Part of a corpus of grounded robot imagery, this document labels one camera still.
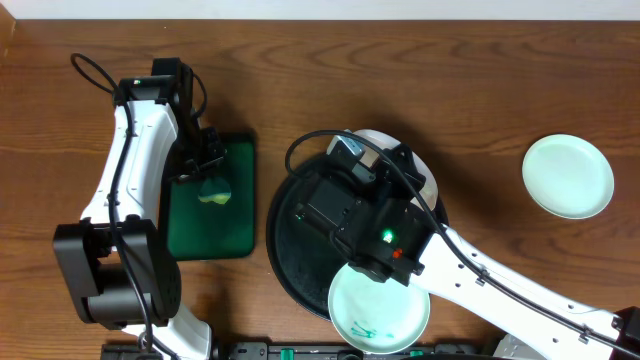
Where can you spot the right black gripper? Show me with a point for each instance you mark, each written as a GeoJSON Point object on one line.
{"type": "Point", "coordinates": [408, 167]}

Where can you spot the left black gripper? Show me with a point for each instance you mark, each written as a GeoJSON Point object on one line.
{"type": "Point", "coordinates": [211, 154]}

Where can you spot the green scouring sponge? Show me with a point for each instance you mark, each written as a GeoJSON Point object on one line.
{"type": "Point", "coordinates": [215, 190]}

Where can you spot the white pink plate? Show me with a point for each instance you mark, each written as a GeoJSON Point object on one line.
{"type": "Point", "coordinates": [429, 191]}

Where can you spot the mint plate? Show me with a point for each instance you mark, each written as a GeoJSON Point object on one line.
{"type": "Point", "coordinates": [377, 318]}
{"type": "Point", "coordinates": [568, 176]}

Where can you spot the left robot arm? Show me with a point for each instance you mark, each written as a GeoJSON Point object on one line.
{"type": "Point", "coordinates": [115, 260]}

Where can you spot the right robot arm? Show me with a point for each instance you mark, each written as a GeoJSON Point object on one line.
{"type": "Point", "coordinates": [553, 325]}

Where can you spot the round black serving tray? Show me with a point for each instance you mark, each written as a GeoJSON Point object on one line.
{"type": "Point", "coordinates": [306, 272]}

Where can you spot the black rectangular water tray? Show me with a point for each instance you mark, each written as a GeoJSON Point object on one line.
{"type": "Point", "coordinates": [208, 231]}

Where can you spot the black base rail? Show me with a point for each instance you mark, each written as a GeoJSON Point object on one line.
{"type": "Point", "coordinates": [264, 351]}

